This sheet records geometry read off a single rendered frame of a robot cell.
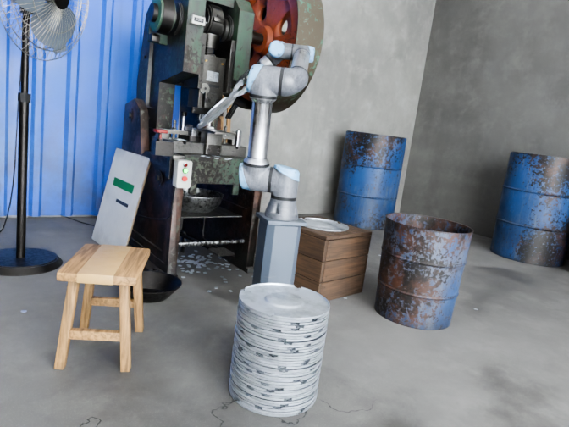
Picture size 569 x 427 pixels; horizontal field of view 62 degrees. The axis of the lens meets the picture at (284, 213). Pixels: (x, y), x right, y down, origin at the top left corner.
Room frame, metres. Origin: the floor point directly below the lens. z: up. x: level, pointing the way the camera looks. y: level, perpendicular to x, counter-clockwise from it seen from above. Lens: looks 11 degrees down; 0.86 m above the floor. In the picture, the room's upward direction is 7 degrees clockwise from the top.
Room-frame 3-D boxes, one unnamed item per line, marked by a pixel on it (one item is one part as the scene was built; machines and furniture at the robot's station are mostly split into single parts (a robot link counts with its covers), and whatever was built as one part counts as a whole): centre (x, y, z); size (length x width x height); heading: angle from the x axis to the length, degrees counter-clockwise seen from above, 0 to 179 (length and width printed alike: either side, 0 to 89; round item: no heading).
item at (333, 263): (2.53, -0.21, 0.18); 0.40 x 0.38 x 0.35; 45
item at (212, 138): (2.58, 0.43, 0.72); 0.25 x 0.14 x 0.14; 38
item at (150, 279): (2.09, 0.58, 0.04); 0.30 x 0.30 x 0.07
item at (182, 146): (2.72, 0.53, 0.67); 0.45 x 0.30 x 0.06; 128
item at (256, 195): (2.99, 0.41, 0.45); 0.92 x 0.12 x 0.90; 38
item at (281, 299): (1.43, -0.04, 0.32); 0.29 x 0.29 x 0.01
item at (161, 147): (2.35, 0.64, 0.62); 0.10 x 0.06 x 0.20; 128
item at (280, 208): (2.10, 0.01, 0.50); 0.15 x 0.15 x 0.10
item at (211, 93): (2.69, 0.51, 1.04); 0.17 x 0.15 x 0.30; 38
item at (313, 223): (2.53, -0.21, 0.35); 0.29 x 0.29 x 0.01
